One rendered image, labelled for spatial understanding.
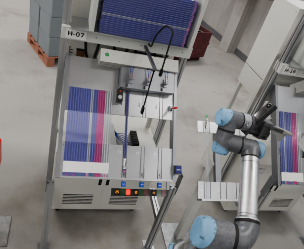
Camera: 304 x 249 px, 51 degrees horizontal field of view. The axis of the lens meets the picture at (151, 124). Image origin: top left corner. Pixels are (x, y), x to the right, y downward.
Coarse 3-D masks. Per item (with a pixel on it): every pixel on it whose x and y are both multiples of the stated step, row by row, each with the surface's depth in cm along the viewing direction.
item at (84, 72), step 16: (80, 64) 189; (96, 64) 192; (80, 80) 188; (96, 80) 191; (112, 80) 194; (144, 96) 199; (160, 96) 202; (112, 112) 190; (128, 112) 193; (144, 112) 197; (160, 112) 200
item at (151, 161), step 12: (120, 156) 187; (132, 156) 190; (144, 156) 192; (156, 156) 194; (168, 156) 197; (60, 168) 176; (120, 168) 186; (132, 168) 188; (144, 168) 190; (156, 168) 193; (168, 168) 195
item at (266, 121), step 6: (264, 120) 142; (252, 126) 137; (258, 126) 141; (264, 126) 140; (246, 132) 140; (252, 132) 141; (258, 132) 142; (264, 132) 142; (258, 138) 142; (264, 138) 143
